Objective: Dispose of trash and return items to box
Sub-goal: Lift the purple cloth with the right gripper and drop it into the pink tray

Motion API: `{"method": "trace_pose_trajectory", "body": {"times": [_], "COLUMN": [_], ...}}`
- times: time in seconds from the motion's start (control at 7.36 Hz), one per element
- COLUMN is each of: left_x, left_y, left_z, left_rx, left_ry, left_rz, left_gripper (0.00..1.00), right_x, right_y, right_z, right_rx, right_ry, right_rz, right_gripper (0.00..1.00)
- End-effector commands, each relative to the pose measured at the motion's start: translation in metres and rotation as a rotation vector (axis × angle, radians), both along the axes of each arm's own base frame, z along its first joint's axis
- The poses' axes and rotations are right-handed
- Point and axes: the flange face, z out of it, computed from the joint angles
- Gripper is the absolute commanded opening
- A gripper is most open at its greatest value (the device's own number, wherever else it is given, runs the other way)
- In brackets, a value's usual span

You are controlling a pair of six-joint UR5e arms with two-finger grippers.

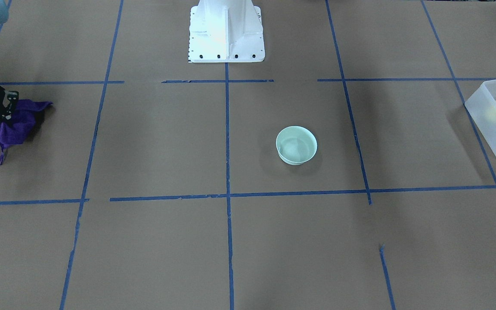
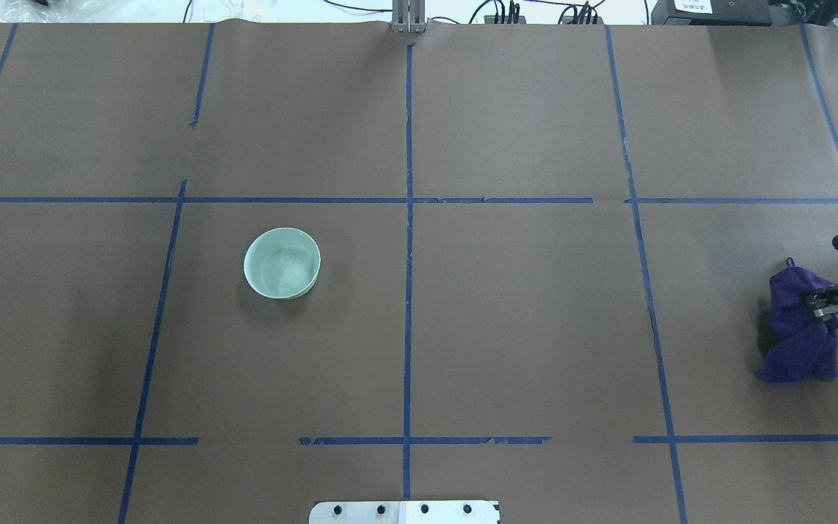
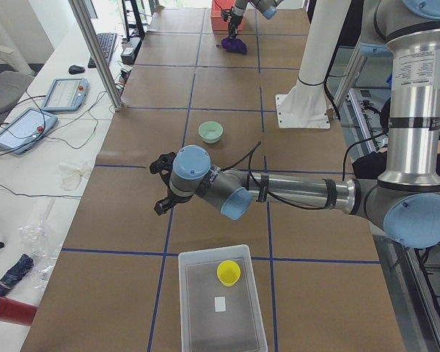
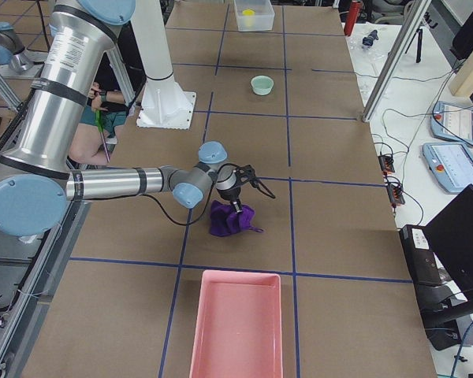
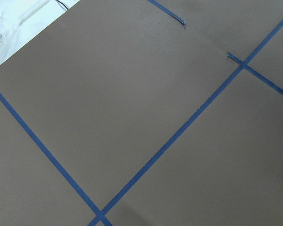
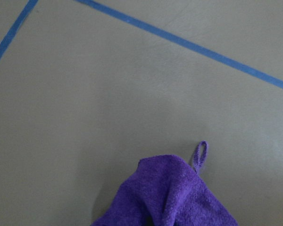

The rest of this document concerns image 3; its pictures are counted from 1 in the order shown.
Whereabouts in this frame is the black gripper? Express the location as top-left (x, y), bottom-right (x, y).
top-left (154, 186), bottom-right (193, 216)
top-left (228, 7), bottom-right (245, 40)

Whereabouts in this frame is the purple cloth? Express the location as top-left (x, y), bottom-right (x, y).
top-left (216, 37), bottom-right (247, 55)

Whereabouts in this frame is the mint green bowl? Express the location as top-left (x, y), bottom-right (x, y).
top-left (198, 121), bottom-right (224, 144)

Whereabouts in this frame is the yellow plastic cup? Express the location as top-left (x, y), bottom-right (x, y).
top-left (216, 260), bottom-right (241, 287)

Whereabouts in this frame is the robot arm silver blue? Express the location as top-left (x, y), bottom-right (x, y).
top-left (150, 1), bottom-right (440, 249)

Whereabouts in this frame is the person black sleeve forearm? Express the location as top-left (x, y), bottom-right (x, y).
top-left (352, 152), bottom-right (440, 179)

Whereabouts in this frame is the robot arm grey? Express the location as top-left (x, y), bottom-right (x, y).
top-left (226, 0), bottom-right (282, 39)

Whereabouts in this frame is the black power adapter box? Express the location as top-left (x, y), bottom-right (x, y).
top-left (120, 37), bottom-right (142, 65)

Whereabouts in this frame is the clear plastic storage box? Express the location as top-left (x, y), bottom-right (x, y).
top-left (178, 244), bottom-right (268, 351)

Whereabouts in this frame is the pink plastic bin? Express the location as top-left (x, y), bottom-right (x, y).
top-left (210, 0), bottom-right (248, 32)

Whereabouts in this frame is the white crumpled cloth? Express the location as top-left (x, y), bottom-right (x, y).
top-left (59, 162), bottom-right (92, 191)

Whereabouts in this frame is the black keyboard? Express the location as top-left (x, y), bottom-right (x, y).
top-left (96, 32), bottom-right (118, 65)

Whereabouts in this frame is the clear crumpled plastic wrap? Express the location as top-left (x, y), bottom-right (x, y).
top-left (19, 220), bottom-right (64, 293)

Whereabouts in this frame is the upper teach pendant tablet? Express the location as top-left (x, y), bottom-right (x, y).
top-left (41, 78), bottom-right (89, 113)

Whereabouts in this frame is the teach pendant tablet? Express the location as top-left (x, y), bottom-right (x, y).
top-left (0, 108), bottom-right (58, 155)
top-left (41, 78), bottom-right (89, 113)

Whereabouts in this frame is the dark blue folded cloth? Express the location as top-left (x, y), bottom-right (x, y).
top-left (0, 254), bottom-right (34, 296)

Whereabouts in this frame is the lower teach pendant tablet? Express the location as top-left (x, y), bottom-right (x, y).
top-left (0, 108), bottom-right (58, 155)

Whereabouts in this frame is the black computer mouse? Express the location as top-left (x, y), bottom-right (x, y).
top-left (68, 65), bottom-right (85, 75)

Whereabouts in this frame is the red cylinder tube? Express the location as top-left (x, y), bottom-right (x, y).
top-left (0, 296), bottom-right (37, 326)

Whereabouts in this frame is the grey office chair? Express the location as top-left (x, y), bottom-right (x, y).
top-left (0, 45), bottom-right (36, 136)

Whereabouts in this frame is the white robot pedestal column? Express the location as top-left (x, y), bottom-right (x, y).
top-left (276, 0), bottom-right (351, 129)

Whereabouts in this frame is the aluminium frame post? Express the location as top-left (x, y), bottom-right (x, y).
top-left (68, 0), bottom-right (123, 111)

